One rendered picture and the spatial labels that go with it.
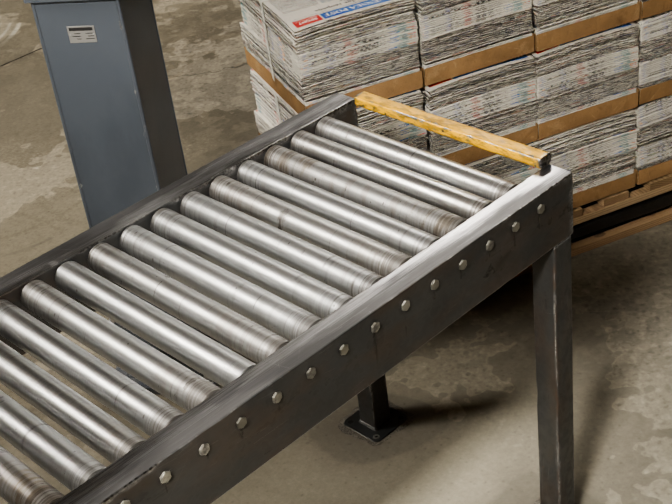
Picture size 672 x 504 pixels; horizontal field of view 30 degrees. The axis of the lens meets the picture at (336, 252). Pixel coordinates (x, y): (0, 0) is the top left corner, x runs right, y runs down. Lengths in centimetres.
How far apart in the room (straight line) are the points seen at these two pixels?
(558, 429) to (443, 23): 96
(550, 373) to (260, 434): 74
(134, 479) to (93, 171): 126
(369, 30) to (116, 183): 64
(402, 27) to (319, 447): 93
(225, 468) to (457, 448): 112
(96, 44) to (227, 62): 203
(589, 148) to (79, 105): 126
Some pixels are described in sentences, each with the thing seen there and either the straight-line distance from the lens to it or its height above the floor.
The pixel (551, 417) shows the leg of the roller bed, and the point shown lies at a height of 30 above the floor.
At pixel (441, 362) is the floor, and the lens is 298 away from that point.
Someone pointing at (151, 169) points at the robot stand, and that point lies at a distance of 271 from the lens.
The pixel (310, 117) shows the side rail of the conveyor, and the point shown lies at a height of 80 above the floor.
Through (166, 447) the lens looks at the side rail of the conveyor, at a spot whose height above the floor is 80.
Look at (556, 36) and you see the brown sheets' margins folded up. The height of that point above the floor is 63.
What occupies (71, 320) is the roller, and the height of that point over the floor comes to 79.
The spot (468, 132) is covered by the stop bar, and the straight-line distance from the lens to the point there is 219.
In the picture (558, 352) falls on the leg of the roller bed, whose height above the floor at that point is 45.
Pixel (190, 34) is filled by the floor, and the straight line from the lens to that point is 489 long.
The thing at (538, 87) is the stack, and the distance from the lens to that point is 301.
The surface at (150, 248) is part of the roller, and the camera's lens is 204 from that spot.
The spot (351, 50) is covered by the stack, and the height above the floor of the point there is 74.
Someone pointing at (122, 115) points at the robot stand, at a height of 72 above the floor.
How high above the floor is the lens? 186
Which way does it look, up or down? 33 degrees down
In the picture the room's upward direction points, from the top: 8 degrees counter-clockwise
